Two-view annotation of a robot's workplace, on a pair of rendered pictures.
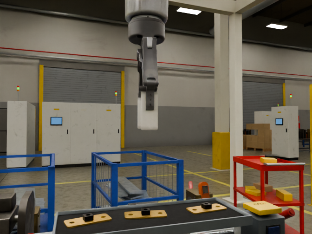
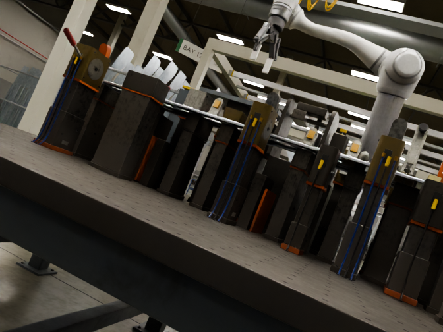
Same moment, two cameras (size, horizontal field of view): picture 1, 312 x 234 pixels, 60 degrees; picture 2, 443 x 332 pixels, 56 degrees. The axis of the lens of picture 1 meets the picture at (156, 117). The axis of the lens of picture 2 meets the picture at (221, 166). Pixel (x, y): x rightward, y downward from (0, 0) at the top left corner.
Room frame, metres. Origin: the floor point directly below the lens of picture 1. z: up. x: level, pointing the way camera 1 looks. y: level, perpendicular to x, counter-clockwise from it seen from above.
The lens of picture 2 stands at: (1.87, 1.14, 0.77)
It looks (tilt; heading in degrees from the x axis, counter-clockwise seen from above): 4 degrees up; 220
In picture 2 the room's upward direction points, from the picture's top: 22 degrees clockwise
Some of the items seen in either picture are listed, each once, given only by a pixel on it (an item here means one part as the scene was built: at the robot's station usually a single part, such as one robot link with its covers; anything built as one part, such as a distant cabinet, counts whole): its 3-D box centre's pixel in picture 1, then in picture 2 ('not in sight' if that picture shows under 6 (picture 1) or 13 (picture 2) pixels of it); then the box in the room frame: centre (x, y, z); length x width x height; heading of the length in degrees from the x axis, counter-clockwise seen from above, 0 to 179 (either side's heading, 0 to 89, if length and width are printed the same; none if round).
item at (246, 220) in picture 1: (152, 218); (242, 105); (0.54, 0.01, 1.16); 0.37 x 0.14 x 0.02; 107
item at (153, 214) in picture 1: (145, 212); not in sight; (0.55, 0.02, 1.17); 0.08 x 0.04 x 0.01; 99
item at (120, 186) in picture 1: (132, 193); not in sight; (3.37, 0.30, 0.48); 1.20 x 0.80 x 0.95; 23
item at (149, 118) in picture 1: (149, 110); (267, 66); (0.49, 0.01, 1.37); 0.03 x 0.01 x 0.07; 97
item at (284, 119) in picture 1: (284, 126); not in sight; (10.33, -4.90, 1.22); 0.80 x 0.54 x 2.45; 23
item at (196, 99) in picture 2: not in sight; (184, 143); (0.72, -0.04, 0.90); 0.13 x 0.08 x 0.41; 17
